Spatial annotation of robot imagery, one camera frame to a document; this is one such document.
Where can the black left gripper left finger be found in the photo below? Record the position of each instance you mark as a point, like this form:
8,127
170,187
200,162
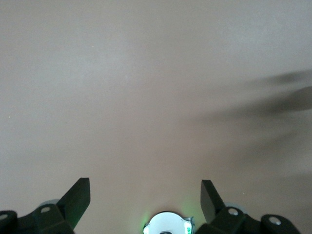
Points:
61,217

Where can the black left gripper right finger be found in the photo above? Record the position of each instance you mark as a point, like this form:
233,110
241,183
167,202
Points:
219,219

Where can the brown table mat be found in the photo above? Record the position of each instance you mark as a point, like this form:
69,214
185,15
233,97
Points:
136,97

